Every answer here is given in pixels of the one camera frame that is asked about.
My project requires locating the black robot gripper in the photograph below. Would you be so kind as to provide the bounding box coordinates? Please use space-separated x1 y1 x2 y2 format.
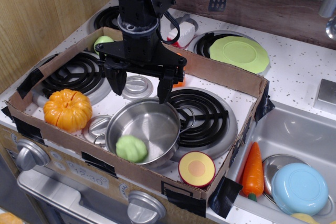
96 30 187 104

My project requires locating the light green toy broccoli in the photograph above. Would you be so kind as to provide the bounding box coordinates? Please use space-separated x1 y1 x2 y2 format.
115 135 148 163

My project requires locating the stainless steel pot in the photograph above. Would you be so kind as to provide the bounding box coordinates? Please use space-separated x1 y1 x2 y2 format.
93 98 196 168

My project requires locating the silver centre stove knob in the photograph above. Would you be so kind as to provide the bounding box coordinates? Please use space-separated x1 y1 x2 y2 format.
121 76 153 101

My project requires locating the silver stove knob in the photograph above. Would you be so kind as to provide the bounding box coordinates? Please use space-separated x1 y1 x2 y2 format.
82 115 112 147
121 76 153 101
170 14 198 31

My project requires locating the orange toy carrot piece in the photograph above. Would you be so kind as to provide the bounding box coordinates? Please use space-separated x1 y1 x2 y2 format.
172 52 186 89

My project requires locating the light green toy pear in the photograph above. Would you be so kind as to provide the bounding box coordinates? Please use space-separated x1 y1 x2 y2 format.
93 35 114 54

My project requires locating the front left black burner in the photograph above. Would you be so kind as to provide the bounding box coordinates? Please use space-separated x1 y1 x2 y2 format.
41 51 105 98

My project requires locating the red white toy food piece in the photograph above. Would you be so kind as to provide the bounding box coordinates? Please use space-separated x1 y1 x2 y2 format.
167 22 196 48

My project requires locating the rear right black burner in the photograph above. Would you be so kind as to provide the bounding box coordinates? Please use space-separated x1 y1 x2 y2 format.
196 32 242 58

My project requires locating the silver front stove knob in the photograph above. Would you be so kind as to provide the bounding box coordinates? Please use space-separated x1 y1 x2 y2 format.
82 115 112 147

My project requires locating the front right black burner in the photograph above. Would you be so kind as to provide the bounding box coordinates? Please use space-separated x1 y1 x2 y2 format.
168 89 228 148

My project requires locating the silver rear stove knob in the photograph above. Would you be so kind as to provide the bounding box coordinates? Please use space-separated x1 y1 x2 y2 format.
170 14 198 31

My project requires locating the orange toy pumpkin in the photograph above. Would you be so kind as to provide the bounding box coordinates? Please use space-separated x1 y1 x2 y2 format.
43 89 92 133

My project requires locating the light green plastic plate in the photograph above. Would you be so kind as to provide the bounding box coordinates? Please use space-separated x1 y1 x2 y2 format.
209 36 269 74

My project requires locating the halved toy peach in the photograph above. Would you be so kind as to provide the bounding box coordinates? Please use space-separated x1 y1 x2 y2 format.
178 151 216 188

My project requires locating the brown cardboard fence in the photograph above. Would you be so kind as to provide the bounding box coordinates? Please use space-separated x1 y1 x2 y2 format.
6 27 268 199

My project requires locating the right silver oven knob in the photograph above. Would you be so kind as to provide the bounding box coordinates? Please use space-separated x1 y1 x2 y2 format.
127 190 166 224

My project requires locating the silver oven knob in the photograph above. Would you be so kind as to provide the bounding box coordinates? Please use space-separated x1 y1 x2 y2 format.
127 190 166 224
16 139 50 171

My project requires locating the left silver oven knob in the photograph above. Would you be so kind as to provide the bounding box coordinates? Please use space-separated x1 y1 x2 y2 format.
16 139 50 171

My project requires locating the silver sink basin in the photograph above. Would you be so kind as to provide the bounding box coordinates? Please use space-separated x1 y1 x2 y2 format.
226 102 335 223

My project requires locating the orange toy carrot in sink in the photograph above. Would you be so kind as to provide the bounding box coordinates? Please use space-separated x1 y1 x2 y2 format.
241 142 264 201

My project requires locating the steel lid in sink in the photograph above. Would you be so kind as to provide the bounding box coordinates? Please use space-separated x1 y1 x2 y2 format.
262 154 329 213

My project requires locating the silver faucet base block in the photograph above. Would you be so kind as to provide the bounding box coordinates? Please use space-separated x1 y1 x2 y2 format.
313 79 336 114

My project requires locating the light blue plastic bowl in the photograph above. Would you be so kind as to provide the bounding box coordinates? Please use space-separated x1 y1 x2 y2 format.
271 163 329 216

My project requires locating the orange object bottom left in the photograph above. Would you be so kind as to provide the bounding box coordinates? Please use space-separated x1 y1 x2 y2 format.
0 212 23 224

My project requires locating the silver faucet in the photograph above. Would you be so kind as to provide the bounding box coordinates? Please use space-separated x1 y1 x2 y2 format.
318 0 336 39

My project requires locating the yellow toy in sink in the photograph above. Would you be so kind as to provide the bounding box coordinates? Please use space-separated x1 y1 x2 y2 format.
291 213 319 224

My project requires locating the silver oven door handle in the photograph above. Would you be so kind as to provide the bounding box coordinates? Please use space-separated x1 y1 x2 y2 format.
17 170 123 223

